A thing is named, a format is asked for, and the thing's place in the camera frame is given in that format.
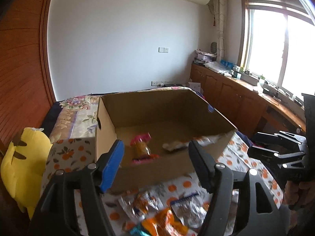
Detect silver blue snack packet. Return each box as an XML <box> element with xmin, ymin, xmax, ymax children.
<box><xmin>170</xmin><ymin>193</ymin><xmax>207</xmax><ymax>229</ymax></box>

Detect person's right hand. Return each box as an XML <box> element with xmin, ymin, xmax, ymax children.
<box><xmin>282</xmin><ymin>181</ymin><xmax>315</xmax><ymax>207</ymax></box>

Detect long wooden cabinet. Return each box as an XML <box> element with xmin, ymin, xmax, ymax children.
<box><xmin>190</xmin><ymin>63</ymin><xmax>306</xmax><ymax>137</ymax></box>

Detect yellow plush toy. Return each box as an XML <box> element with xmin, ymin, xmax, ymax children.
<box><xmin>1</xmin><ymin>127</ymin><xmax>52</xmax><ymax>218</ymax></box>

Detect orange-print white bed sheet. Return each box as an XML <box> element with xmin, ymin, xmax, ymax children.
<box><xmin>41</xmin><ymin>133</ymin><xmax>284</xmax><ymax>235</ymax></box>

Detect white snack packet in box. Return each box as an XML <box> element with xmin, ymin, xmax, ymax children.
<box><xmin>162</xmin><ymin>133</ymin><xmax>230</xmax><ymax>152</ymax></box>

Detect teal snack packet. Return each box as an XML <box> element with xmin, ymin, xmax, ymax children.
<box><xmin>129</xmin><ymin>224</ymin><xmax>151</xmax><ymax>236</ymax></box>

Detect silver orange snack packet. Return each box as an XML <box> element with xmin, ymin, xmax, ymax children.
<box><xmin>119</xmin><ymin>190</ymin><xmax>163</xmax><ymax>223</ymax></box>

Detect blue bottles on cabinet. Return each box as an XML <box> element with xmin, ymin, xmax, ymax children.
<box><xmin>220</xmin><ymin>59</ymin><xmax>234</xmax><ymax>70</ymax></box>

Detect white paper bag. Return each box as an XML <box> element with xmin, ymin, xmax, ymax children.
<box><xmin>187</xmin><ymin>82</ymin><xmax>201</xmax><ymax>93</ymax></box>

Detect wood-framed window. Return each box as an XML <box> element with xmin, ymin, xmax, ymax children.
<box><xmin>240</xmin><ymin>0</ymin><xmax>314</xmax><ymax>102</ymax></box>

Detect pink-capped brown snack jar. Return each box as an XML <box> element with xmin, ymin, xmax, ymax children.
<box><xmin>130</xmin><ymin>133</ymin><xmax>160</xmax><ymax>164</ymax></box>

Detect stack of books and papers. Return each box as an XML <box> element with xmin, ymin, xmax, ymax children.
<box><xmin>193</xmin><ymin>50</ymin><xmax>217</xmax><ymax>66</ymax></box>

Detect brown cardboard box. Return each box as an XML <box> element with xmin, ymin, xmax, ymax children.
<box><xmin>95</xmin><ymin>87</ymin><xmax>236</xmax><ymax>194</ymax></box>

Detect red-brown wooden wardrobe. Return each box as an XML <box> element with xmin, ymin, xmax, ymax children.
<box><xmin>1</xmin><ymin>0</ymin><xmax>56</xmax><ymax>153</ymax></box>

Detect patterned white curtain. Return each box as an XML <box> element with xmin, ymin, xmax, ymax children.
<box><xmin>213</xmin><ymin>0</ymin><xmax>227</xmax><ymax>61</ymax></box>

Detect white wall power socket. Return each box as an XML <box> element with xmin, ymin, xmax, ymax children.
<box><xmin>151</xmin><ymin>81</ymin><xmax>174</xmax><ymax>87</ymax></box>

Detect white wall switch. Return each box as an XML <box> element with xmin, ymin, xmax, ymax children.
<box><xmin>158</xmin><ymin>47</ymin><xmax>169</xmax><ymax>53</ymax></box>

